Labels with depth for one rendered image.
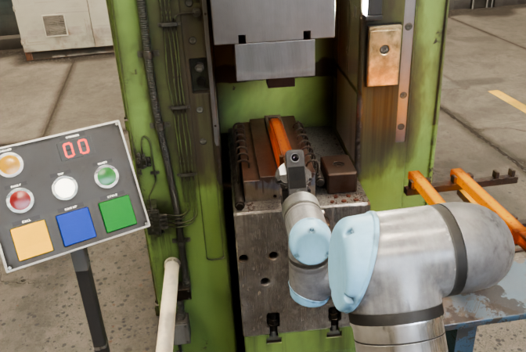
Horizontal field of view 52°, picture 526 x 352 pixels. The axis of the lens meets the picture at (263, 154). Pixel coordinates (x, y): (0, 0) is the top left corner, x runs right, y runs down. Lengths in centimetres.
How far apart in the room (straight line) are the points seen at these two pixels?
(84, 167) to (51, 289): 158
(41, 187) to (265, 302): 73
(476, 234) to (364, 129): 99
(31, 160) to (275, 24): 66
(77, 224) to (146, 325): 126
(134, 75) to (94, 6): 514
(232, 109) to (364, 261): 134
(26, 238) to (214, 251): 67
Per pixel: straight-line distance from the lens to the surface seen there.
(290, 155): 131
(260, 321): 173
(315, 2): 136
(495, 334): 257
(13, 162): 137
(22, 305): 287
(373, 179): 174
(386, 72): 158
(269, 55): 138
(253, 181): 151
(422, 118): 171
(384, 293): 66
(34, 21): 681
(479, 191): 149
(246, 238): 154
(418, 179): 151
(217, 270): 185
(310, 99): 195
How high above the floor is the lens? 171
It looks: 26 degrees down
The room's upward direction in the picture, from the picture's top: 3 degrees counter-clockwise
